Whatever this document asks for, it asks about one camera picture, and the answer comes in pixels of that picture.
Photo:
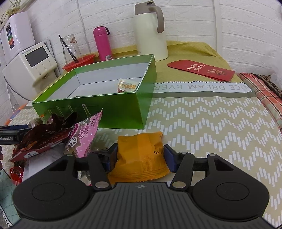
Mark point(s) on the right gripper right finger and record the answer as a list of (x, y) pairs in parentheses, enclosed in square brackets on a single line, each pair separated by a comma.
[(181, 164)]

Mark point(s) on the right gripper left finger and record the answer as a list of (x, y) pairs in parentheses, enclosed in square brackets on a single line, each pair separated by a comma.
[(101, 163)]

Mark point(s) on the pink peanut snack packet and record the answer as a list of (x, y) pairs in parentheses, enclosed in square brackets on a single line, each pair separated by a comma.
[(82, 136)]

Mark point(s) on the orange snack packet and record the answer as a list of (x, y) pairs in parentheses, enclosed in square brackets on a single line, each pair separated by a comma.
[(140, 158)]

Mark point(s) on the red sausage snack packet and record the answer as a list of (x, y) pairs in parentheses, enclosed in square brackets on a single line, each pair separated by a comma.
[(127, 85)]

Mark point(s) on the person's left hand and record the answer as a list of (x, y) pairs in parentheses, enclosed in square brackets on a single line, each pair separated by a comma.
[(1, 158)]

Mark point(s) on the dark brown snack packet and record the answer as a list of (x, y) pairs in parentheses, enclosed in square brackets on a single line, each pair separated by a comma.
[(44, 137)]

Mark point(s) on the patterned table mat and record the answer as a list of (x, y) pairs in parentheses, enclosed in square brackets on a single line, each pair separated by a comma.
[(227, 120)]

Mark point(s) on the white water dispenser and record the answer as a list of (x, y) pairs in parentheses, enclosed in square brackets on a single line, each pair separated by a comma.
[(30, 72)]

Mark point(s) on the green cardboard box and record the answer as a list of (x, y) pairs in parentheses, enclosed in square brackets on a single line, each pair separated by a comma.
[(121, 110)]

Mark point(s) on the red envelope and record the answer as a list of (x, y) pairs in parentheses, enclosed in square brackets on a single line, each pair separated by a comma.
[(212, 72)]

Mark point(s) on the black stirring stick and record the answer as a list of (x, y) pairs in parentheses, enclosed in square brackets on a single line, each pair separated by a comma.
[(69, 51)]

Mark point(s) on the white water purifier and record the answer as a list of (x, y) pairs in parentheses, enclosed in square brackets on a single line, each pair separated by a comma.
[(16, 35)]

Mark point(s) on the orange plastic basket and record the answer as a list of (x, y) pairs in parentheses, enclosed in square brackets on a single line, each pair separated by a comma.
[(85, 60)]

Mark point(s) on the plaid red cushion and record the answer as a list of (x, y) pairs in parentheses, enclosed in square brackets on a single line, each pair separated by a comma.
[(268, 93)]

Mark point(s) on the yellow-green tablecloth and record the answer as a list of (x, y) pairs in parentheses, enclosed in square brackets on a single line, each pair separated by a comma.
[(128, 64)]

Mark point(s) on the clear glass carafe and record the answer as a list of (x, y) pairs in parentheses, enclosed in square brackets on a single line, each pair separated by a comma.
[(73, 46)]

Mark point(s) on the pink thermos bottle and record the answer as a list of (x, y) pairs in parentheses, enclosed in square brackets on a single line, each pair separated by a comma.
[(101, 36)]

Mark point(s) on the potted green plant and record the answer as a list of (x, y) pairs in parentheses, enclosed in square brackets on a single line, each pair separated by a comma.
[(14, 8)]

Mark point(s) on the cream thermos jug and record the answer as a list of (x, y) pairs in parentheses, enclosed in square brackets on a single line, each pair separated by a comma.
[(149, 30)]

